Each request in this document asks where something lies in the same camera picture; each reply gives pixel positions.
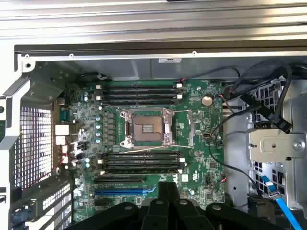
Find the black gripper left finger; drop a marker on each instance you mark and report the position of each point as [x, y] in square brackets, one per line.
[153, 215]

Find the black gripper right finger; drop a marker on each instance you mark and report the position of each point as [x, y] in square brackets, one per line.
[187, 215]

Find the blue expansion slot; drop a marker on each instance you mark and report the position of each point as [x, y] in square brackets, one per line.
[120, 191]

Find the long black expansion slot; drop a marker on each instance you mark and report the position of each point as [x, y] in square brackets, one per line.
[120, 180]

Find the short black expansion slot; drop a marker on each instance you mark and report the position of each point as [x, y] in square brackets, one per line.
[101, 203]

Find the thin metal locking lever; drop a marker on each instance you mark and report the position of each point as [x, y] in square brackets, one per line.
[144, 149]
[182, 111]

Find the green motherboard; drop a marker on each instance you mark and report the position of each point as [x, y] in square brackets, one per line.
[199, 148]

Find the CPU socket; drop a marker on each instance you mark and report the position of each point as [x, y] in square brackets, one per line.
[146, 127]

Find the silver disk bay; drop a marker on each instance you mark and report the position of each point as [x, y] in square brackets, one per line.
[275, 146]

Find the round coin cell battery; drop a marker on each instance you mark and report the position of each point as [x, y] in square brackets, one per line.
[207, 100]

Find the white sticker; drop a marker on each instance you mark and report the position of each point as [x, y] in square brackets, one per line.
[169, 60]

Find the grey metal PC case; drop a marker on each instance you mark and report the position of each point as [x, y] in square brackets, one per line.
[43, 79]

